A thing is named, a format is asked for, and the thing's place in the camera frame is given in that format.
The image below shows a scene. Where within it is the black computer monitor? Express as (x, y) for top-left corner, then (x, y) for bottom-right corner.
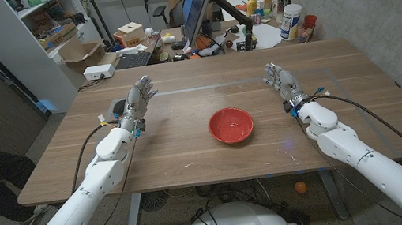
(179, 0), (224, 50)

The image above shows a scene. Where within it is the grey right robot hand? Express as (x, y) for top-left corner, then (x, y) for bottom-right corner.
(260, 58), (311, 114)

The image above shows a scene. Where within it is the white handheld device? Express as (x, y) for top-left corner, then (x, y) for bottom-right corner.
(197, 43), (226, 58)

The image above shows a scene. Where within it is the red bowl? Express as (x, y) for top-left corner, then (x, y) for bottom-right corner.
(205, 103), (257, 148)

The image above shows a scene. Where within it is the white shelf unit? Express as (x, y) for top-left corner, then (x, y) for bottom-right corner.
(0, 0), (113, 122)

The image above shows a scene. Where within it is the yellow mustard bottle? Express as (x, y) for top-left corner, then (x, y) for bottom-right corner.
(244, 0), (260, 17)

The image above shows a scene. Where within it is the open cardboard box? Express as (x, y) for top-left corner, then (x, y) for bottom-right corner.
(56, 33), (110, 77)

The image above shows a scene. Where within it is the white canister blue label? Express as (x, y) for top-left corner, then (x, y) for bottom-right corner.
(276, 2), (307, 42)

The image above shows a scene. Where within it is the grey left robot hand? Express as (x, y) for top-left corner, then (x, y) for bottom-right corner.
(111, 74), (164, 136)

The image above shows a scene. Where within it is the white power strip box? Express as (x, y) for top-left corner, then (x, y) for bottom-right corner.
(82, 62), (117, 83)

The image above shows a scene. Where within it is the black office chair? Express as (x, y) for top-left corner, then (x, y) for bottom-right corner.
(151, 2), (186, 31)

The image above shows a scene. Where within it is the orange basketball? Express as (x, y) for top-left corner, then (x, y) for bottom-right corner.
(195, 33), (213, 51)

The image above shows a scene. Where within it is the black air blower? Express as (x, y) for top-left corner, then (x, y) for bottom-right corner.
(111, 98), (130, 119)

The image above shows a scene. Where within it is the small orange ball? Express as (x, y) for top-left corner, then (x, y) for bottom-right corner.
(294, 180), (309, 195)

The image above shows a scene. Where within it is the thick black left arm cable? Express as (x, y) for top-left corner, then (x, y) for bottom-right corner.
(61, 118), (129, 195)

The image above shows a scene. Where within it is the black cup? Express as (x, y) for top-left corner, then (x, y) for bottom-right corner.
(200, 18), (214, 37)

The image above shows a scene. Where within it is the grey table leg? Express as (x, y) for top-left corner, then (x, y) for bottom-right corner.
(317, 167), (350, 223)
(119, 193), (147, 225)

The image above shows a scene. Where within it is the small wooden box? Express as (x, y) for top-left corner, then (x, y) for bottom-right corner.
(111, 20), (148, 50)

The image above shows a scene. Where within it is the printed cardboard box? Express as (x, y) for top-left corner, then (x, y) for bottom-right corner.
(36, 21), (81, 52)

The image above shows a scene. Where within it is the black printed card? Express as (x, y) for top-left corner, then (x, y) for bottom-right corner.
(235, 39), (258, 53)

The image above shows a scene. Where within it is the white sneaker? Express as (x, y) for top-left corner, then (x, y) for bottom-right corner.
(17, 202), (58, 225)

